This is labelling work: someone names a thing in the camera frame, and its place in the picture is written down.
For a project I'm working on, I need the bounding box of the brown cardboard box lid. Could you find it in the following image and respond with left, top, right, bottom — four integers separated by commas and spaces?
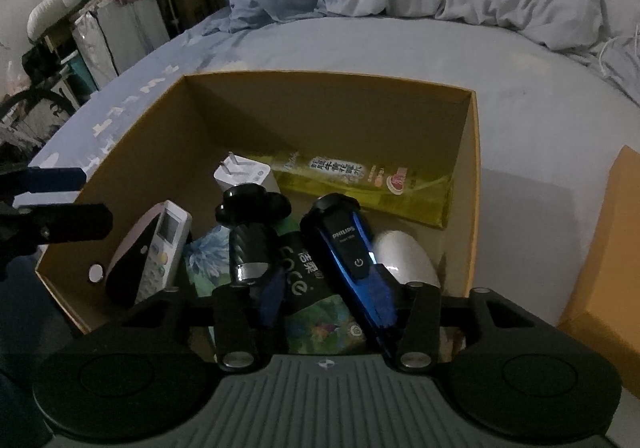
556, 145, 640, 370

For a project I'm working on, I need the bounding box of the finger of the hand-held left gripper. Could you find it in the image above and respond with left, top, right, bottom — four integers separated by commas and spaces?
0, 166, 85, 201
0, 203, 114, 246

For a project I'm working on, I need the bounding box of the blue floral tissue packet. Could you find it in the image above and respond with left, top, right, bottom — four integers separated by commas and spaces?
182, 225, 237, 290

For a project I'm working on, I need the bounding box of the white cable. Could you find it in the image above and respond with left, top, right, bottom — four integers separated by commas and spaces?
594, 21, 640, 82

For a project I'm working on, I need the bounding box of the white rounded device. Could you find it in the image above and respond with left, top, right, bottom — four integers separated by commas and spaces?
372, 228, 442, 295

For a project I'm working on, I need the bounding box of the white remote control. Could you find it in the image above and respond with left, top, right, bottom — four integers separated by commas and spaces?
104, 200, 194, 308

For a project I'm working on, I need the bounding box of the black electric shaver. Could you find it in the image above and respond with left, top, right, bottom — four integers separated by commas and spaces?
214, 183, 294, 287

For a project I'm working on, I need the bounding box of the white power adapter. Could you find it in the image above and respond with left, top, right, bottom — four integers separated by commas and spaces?
213, 151, 274, 195

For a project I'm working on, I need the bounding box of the clear plastic storage bag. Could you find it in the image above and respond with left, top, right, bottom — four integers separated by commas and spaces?
70, 0, 172, 80

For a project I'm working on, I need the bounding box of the yellow toothpaste box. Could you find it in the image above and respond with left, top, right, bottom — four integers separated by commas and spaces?
246, 152, 457, 232

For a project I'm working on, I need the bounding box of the green tissue packet black label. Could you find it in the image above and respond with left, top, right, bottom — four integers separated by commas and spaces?
278, 223, 372, 358

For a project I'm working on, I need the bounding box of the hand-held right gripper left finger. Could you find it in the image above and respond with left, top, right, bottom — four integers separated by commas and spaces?
119, 272, 287, 372

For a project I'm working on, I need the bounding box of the brown cardboard box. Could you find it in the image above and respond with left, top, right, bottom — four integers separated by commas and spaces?
35, 73, 482, 335

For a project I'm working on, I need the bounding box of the blue electric shaver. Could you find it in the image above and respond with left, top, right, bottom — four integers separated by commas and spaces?
299, 193, 402, 360

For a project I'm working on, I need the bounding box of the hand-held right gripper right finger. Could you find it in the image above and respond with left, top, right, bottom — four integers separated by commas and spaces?
370, 265, 542, 372

